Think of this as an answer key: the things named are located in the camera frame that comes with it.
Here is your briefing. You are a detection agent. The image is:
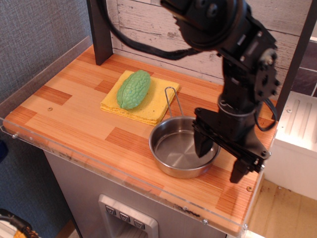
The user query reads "dark frame post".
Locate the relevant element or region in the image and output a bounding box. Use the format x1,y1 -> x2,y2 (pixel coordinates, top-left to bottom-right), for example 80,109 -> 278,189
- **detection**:
275,0 -> 317,120
86,0 -> 113,65

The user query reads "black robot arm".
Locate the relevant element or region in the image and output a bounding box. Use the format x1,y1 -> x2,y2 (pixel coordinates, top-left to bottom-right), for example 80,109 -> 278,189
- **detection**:
161,0 -> 280,183

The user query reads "silver dispenser panel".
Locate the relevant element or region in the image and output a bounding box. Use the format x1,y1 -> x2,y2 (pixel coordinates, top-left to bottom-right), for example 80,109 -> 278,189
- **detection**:
98,194 -> 159,238

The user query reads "green toy bitter gourd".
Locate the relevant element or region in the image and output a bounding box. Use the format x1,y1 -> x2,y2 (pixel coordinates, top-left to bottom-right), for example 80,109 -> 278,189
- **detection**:
116,70 -> 151,110

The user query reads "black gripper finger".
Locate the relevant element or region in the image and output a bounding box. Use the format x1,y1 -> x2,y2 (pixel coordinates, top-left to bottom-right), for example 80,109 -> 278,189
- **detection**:
194,130 -> 213,158
230,160 -> 249,183

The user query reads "silver metal pot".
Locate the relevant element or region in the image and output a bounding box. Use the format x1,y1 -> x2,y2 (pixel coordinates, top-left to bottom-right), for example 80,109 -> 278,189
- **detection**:
148,86 -> 222,179

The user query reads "yellow object at corner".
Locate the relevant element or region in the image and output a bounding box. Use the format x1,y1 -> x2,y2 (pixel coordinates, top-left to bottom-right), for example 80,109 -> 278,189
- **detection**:
13,230 -> 39,238

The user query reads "dark right frame post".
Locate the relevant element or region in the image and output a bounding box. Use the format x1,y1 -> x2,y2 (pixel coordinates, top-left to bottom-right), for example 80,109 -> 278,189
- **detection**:
275,0 -> 317,120

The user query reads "dark left frame post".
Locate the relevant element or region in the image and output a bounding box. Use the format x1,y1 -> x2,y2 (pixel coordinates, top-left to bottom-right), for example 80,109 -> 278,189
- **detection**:
86,0 -> 113,65

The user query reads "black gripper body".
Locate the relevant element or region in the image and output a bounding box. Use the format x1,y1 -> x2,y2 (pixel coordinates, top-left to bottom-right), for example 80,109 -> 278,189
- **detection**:
193,101 -> 269,173

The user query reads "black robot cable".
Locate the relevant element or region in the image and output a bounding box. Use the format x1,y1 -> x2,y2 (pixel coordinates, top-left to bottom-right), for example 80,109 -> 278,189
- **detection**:
95,0 -> 199,61

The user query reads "yellow folded cloth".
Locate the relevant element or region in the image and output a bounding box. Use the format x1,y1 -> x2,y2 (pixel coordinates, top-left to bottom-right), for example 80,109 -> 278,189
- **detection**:
100,70 -> 180,125

